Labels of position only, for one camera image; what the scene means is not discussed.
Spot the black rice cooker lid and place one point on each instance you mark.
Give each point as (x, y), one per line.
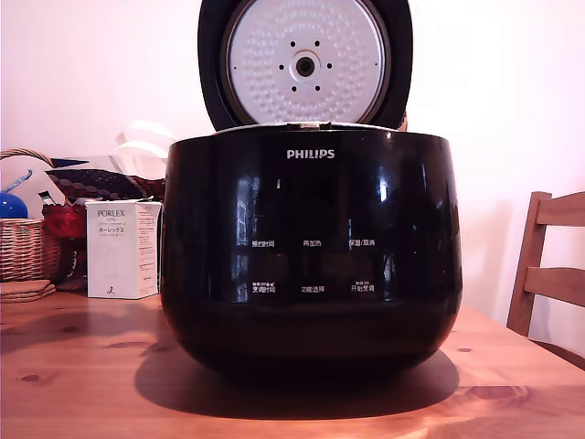
(306, 64)

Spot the black Philips rice cooker body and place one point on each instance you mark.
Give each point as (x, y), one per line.
(311, 206)

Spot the cork globe on metal stand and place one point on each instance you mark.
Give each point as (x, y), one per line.
(403, 122)

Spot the white paper bag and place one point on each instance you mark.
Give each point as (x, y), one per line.
(141, 146)

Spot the white Porlex box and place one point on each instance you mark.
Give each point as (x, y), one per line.
(114, 247)

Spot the red glass bowl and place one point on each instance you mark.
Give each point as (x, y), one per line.
(64, 219)

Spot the wooden chair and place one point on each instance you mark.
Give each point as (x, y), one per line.
(555, 279)

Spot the wicker basket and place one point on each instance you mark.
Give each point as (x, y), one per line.
(23, 249)

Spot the stack of cork coasters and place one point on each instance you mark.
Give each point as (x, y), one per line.
(25, 292)

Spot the blue ribbon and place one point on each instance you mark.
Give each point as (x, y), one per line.
(18, 179)

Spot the blue ball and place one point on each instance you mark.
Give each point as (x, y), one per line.
(11, 206)

